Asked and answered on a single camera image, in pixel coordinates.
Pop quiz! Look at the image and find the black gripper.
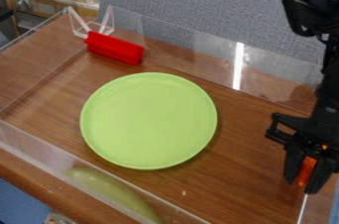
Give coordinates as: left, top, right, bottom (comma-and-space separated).
265, 113, 339, 194

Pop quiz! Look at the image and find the orange toy carrot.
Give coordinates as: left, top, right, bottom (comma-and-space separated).
296, 153, 320, 188

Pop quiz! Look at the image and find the green round plate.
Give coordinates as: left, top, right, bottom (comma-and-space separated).
80, 72, 217, 169

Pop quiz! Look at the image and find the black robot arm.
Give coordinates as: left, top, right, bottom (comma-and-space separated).
265, 0, 339, 194

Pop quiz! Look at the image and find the red plastic block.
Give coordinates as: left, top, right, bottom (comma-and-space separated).
84, 31, 144, 65

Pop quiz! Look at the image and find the clear acrylic enclosure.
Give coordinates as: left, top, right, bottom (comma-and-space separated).
0, 11, 339, 224

